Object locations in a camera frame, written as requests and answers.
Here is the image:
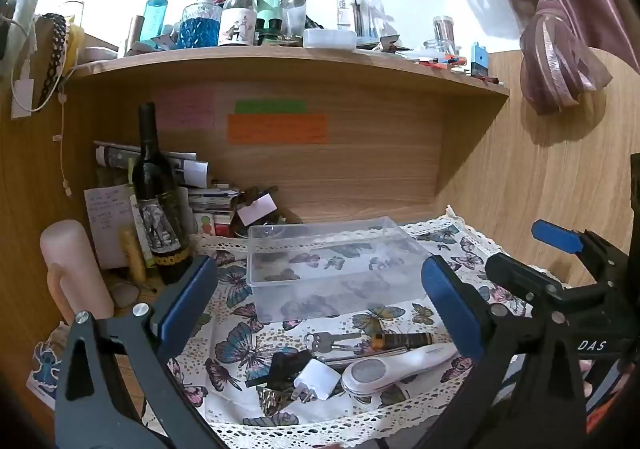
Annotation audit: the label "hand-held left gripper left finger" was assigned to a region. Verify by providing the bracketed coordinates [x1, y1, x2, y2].
[52, 254, 229, 449]

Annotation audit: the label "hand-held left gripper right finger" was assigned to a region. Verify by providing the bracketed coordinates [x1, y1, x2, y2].
[419, 254, 589, 449]

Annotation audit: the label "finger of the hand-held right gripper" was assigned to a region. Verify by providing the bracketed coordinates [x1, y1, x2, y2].
[484, 252, 609, 316]
[531, 219, 630, 285]

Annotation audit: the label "orange and black pen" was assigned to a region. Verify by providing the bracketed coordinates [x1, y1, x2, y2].
[371, 332, 435, 350]

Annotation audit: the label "white lint shaver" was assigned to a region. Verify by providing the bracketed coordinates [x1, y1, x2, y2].
[341, 343, 458, 397]

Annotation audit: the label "silver metal tool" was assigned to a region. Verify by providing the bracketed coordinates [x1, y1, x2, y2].
[315, 349, 401, 366]

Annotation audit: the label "black binder clip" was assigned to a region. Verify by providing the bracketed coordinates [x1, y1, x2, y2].
[245, 348, 315, 391]

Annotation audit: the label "gold patterned binder clip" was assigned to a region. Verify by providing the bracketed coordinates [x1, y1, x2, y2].
[256, 386, 297, 417]

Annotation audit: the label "silver keys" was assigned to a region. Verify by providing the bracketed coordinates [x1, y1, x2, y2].
[304, 330, 363, 352]

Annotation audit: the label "clear plastic box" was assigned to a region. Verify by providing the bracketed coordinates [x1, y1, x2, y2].
[246, 216, 433, 325]

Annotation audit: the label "white charger plug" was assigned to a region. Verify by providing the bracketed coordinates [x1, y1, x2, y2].
[290, 359, 343, 402]

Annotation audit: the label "butterfly print tablecloth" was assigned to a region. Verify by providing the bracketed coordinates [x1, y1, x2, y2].
[145, 206, 571, 449]

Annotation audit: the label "yellow tube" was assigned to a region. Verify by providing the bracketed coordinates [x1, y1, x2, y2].
[119, 228, 148, 282]

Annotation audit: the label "stack of books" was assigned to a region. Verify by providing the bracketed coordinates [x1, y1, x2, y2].
[187, 181, 241, 237]

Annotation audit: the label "dark wine bottle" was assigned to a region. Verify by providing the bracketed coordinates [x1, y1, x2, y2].
[131, 102, 193, 286]

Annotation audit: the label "handwritten paper note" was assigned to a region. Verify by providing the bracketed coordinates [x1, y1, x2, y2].
[84, 185, 136, 270]

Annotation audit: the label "brown box with white tag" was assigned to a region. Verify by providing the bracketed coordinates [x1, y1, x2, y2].
[235, 185, 286, 230]

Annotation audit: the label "rolled magazine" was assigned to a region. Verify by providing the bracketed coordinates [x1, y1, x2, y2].
[94, 140, 211, 187]

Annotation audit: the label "blue cartoon sticker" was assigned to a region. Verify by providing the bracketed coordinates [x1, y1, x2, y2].
[25, 324, 68, 412]

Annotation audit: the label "orange paper note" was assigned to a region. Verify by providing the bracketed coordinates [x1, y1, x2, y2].
[227, 114, 329, 146]

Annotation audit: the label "blue box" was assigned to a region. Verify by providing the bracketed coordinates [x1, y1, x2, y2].
[470, 42, 488, 78]

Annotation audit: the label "pink sticky note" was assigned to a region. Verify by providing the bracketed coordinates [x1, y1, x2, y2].
[159, 88, 216, 130]

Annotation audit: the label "green sticky note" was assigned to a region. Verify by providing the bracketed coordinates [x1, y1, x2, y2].
[234, 100, 308, 114]

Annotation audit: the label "short glass jar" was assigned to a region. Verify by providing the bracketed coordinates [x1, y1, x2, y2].
[424, 39, 461, 58]

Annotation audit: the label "mauve curtain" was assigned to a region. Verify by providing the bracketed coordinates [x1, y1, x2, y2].
[435, 0, 640, 116]

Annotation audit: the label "tall jar of sticks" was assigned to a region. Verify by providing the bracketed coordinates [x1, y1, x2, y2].
[432, 16, 458, 54]

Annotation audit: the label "wooden shelf board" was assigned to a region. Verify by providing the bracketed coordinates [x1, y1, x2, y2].
[65, 46, 511, 102]

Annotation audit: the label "glass bottle with blue liquid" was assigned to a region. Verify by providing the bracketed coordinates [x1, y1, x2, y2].
[179, 0, 222, 50]

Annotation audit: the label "yellow hanging item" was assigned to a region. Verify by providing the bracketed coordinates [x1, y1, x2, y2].
[67, 24, 86, 64]

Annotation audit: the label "tall light blue bottle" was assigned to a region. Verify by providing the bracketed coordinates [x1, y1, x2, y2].
[140, 0, 171, 47]

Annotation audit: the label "black lace headband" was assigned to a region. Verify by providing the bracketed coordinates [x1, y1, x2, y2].
[32, 14, 71, 112]

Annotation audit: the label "clear toothbrush package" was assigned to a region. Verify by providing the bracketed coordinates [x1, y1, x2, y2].
[360, 0, 388, 44]
[336, 0, 363, 32]

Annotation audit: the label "clear bottle with white label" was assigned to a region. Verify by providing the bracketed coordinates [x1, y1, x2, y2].
[218, 0, 259, 47]

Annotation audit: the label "white plastic case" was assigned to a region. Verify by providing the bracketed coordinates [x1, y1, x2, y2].
[303, 28, 358, 50]

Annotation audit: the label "clear bottle with silver cap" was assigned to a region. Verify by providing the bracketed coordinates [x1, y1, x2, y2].
[279, 0, 307, 40]

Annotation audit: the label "white hanging cable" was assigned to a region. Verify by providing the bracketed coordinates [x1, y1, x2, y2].
[50, 79, 73, 197]

